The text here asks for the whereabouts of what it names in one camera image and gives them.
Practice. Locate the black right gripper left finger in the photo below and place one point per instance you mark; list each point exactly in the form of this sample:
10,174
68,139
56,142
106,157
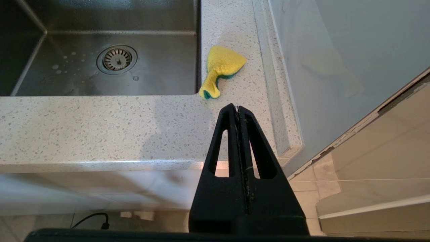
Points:
218,201

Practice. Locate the stainless steel sink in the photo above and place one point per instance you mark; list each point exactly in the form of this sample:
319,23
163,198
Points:
161,67

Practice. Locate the white counter cabinet front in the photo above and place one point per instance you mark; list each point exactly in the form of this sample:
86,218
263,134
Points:
84,191

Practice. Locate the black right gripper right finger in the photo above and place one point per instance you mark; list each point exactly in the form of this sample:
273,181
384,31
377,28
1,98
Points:
273,201

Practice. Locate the yellow green sponge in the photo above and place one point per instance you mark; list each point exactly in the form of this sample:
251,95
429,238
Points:
224,60

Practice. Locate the metal sink drain strainer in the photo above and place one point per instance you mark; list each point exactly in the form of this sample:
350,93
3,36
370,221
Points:
116,59

